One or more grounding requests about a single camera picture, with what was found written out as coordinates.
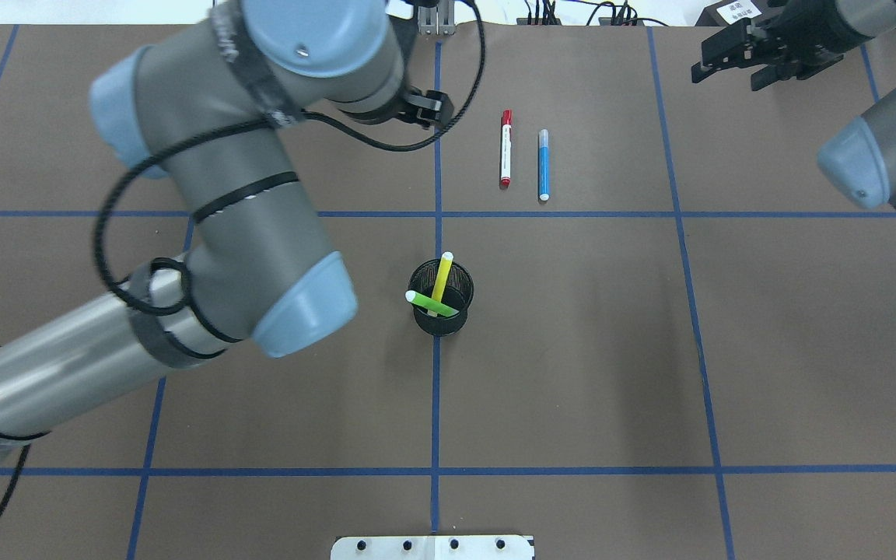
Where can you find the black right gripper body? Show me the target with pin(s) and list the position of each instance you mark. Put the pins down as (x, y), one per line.
(804, 40)

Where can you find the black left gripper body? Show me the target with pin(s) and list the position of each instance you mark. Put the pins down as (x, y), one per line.
(436, 19)

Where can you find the red capped white marker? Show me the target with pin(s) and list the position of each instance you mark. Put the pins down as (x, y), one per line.
(506, 148)

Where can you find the blue highlighter pen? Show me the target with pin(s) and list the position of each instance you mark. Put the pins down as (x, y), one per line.
(544, 166)

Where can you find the yellow highlighter pen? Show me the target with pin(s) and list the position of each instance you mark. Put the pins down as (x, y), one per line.
(442, 274)

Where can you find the green highlighter pen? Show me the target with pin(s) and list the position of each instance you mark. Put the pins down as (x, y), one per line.
(430, 305)

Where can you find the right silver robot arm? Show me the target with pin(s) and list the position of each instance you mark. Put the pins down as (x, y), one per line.
(860, 160)

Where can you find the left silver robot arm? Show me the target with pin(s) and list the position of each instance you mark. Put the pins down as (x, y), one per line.
(204, 108)

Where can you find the dark box with label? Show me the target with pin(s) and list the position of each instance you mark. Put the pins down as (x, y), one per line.
(725, 13)

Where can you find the far orange black usb hub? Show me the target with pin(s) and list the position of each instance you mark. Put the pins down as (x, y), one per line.
(540, 14)

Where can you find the orange black usb hub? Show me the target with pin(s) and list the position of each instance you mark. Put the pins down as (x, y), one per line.
(622, 14)
(540, 14)

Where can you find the near orange black usb hub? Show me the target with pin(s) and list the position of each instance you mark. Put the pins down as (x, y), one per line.
(622, 14)

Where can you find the black mesh pen holder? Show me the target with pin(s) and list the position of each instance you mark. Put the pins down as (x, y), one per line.
(454, 290)

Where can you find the blue tape grid lines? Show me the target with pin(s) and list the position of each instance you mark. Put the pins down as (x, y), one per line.
(689, 352)

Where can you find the aluminium frame post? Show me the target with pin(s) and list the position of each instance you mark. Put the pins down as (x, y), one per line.
(435, 18)

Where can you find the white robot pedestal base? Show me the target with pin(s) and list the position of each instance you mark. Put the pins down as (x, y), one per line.
(475, 546)

